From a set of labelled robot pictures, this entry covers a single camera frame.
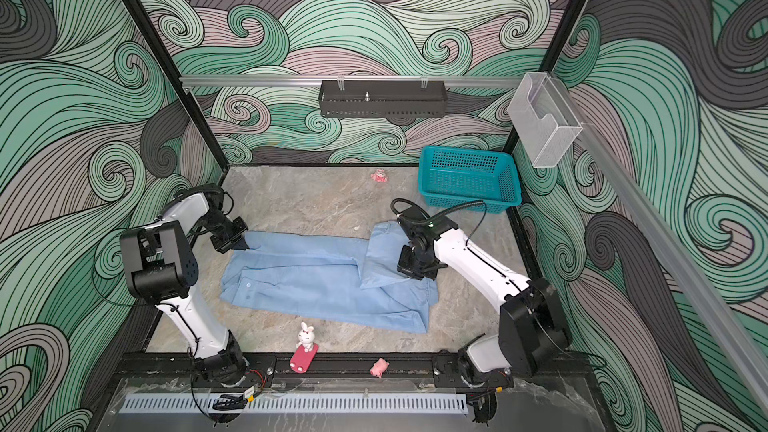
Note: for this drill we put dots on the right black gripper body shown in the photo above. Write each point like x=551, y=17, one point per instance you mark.
x=412, y=262

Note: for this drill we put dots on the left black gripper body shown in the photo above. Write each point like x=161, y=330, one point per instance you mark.
x=226, y=234

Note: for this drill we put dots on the light blue long sleeve shirt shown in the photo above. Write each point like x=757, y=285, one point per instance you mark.
x=331, y=278

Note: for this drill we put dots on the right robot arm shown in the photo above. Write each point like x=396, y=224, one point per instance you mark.
x=532, y=326

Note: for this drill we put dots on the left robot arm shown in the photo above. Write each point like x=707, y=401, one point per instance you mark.
x=161, y=269

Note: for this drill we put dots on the teal plastic basket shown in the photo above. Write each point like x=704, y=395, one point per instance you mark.
x=449, y=176

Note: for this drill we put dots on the small pink toy at back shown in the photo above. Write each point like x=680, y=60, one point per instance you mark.
x=379, y=176

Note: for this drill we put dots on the small pink pig toy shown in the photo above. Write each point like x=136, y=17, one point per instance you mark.
x=379, y=368

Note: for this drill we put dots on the aluminium rail back wall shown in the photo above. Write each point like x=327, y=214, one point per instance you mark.
x=273, y=80

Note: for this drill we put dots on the aluminium rail wall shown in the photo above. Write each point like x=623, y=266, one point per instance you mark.
x=614, y=156
x=273, y=80

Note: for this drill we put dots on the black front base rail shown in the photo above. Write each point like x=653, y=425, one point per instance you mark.
x=439, y=367

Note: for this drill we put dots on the black wall tray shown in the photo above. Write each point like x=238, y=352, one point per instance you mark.
x=396, y=100

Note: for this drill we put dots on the clear acrylic wall holder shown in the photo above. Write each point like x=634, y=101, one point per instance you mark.
x=545, y=117

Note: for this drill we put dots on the white slotted cable duct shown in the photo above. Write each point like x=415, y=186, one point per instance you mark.
x=301, y=403

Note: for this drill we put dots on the aluminium rail right wall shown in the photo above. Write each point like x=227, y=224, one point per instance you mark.
x=614, y=156

